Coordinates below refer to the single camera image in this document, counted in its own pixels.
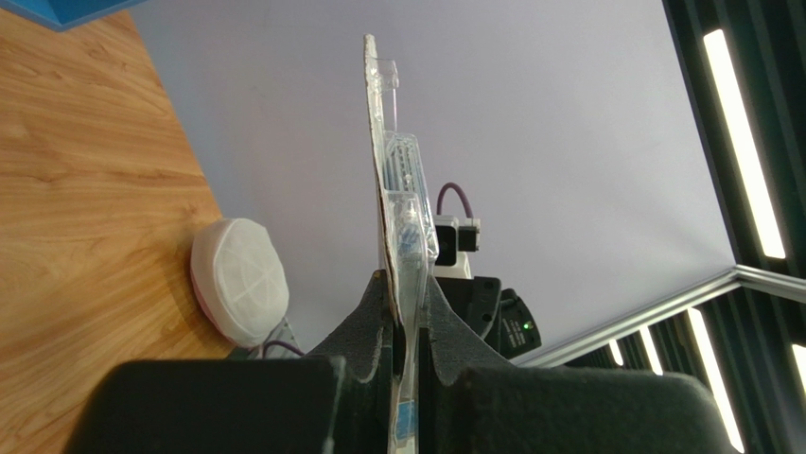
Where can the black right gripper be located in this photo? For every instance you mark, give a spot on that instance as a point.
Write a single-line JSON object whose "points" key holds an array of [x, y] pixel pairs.
{"points": [[491, 314]]}

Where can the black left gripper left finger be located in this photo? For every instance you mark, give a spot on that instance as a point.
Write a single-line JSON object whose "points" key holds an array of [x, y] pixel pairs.
{"points": [[335, 399]]}

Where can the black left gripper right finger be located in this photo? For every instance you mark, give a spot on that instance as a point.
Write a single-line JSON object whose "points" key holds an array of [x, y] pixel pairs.
{"points": [[473, 400]]}

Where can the clear blue razor blister pack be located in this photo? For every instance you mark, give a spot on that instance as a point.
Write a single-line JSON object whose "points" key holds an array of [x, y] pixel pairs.
{"points": [[407, 238]]}

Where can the blue shelf unit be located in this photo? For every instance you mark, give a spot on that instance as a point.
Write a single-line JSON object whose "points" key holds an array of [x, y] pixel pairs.
{"points": [[61, 15]]}

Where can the white round plastic lid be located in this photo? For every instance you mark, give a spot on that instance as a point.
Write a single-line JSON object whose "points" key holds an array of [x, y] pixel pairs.
{"points": [[239, 280]]}

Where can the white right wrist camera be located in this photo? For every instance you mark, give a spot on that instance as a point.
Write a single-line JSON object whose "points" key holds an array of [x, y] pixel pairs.
{"points": [[457, 239]]}

